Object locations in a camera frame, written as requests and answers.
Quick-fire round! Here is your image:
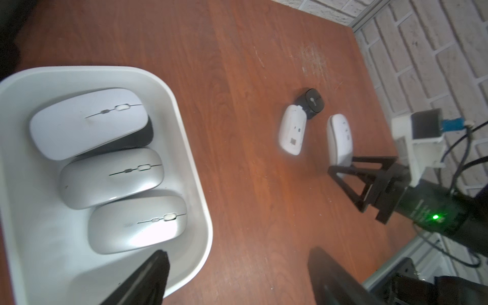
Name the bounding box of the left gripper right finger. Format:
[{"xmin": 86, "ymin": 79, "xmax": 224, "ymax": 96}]
[{"xmin": 308, "ymin": 247, "xmax": 382, "ymax": 304}]

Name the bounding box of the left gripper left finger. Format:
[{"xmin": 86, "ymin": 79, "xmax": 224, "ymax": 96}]
[{"xmin": 101, "ymin": 250, "xmax": 170, "ymax": 305}]

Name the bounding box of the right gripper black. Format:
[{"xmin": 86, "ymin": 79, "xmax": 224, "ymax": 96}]
[{"xmin": 328, "ymin": 156, "xmax": 471, "ymax": 236}]

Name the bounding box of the white mouse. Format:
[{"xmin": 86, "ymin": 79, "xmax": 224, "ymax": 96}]
[
  {"xmin": 327, "ymin": 114, "xmax": 353, "ymax": 166},
  {"xmin": 29, "ymin": 88, "xmax": 149, "ymax": 161},
  {"xmin": 88, "ymin": 196, "xmax": 188, "ymax": 254},
  {"xmin": 278, "ymin": 105, "xmax": 307, "ymax": 156}
]

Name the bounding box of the silver mouse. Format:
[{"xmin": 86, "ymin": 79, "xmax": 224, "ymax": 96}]
[{"xmin": 58, "ymin": 148, "xmax": 165, "ymax": 210}]

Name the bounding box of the black mouse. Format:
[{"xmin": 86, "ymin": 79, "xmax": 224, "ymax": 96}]
[
  {"xmin": 78, "ymin": 117, "xmax": 154, "ymax": 158},
  {"xmin": 294, "ymin": 88, "xmax": 325, "ymax": 120}
]

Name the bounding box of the white storage box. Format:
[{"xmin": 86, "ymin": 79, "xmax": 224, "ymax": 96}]
[{"xmin": 1, "ymin": 66, "xmax": 213, "ymax": 304}]

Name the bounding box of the black carrying case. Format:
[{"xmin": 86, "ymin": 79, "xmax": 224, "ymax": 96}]
[{"xmin": 1, "ymin": 0, "xmax": 38, "ymax": 81}]

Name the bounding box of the aluminium front rail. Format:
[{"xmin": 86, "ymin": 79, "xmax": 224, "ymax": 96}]
[{"xmin": 362, "ymin": 237, "xmax": 453, "ymax": 290}]

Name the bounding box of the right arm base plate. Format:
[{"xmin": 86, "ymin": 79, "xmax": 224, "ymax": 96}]
[{"xmin": 370, "ymin": 257, "xmax": 487, "ymax": 304}]

